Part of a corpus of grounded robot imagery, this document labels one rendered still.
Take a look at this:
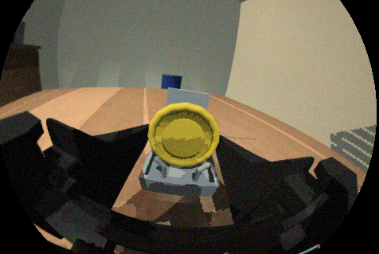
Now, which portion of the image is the yellow round plate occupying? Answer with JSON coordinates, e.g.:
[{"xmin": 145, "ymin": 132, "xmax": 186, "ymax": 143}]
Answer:
[{"xmin": 147, "ymin": 102, "xmax": 221, "ymax": 167}]

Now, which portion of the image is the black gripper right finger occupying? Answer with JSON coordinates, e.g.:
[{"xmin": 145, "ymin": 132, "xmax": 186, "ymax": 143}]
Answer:
[{"xmin": 216, "ymin": 135, "xmax": 315, "ymax": 224}]

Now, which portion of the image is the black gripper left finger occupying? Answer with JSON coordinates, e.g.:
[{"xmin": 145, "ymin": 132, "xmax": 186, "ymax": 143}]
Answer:
[{"xmin": 47, "ymin": 118, "xmax": 149, "ymax": 209}]

